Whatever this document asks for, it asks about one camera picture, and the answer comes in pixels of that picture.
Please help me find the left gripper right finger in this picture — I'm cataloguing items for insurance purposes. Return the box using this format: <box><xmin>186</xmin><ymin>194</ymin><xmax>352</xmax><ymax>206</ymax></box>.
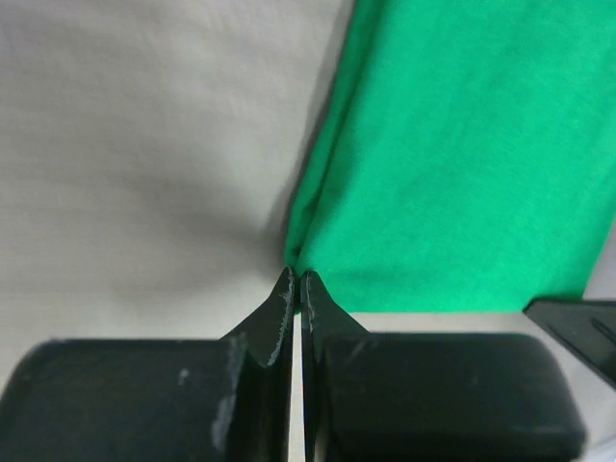
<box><xmin>299</xmin><ymin>271</ymin><xmax>586</xmax><ymax>461</ymax></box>

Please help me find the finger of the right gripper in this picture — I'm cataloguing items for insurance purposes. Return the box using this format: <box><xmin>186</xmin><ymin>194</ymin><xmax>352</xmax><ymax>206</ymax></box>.
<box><xmin>523</xmin><ymin>298</ymin><xmax>615</xmax><ymax>389</ymax></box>

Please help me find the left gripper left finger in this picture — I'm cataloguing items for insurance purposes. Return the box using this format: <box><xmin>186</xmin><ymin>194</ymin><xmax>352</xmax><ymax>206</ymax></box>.
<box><xmin>1</xmin><ymin>269</ymin><xmax>295</xmax><ymax>461</ymax></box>

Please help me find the green t shirt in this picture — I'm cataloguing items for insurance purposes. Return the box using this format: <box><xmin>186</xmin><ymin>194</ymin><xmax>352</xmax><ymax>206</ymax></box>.
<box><xmin>284</xmin><ymin>1</ymin><xmax>615</xmax><ymax>313</ymax></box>

